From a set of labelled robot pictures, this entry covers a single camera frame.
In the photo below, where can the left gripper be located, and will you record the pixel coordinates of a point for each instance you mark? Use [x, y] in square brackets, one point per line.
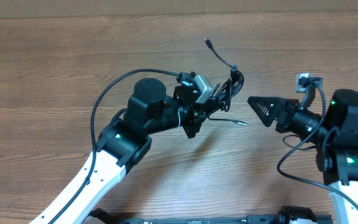
[188, 111]

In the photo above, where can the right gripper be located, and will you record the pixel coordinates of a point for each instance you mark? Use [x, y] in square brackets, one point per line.
[283, 115]

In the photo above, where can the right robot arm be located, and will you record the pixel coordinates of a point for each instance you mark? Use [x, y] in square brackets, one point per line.
[334, 134]

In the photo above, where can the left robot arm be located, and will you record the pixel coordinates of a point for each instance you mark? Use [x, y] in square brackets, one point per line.
[126, 139]

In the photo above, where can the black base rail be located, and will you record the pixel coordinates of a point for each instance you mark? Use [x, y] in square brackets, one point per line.
[286, 215]

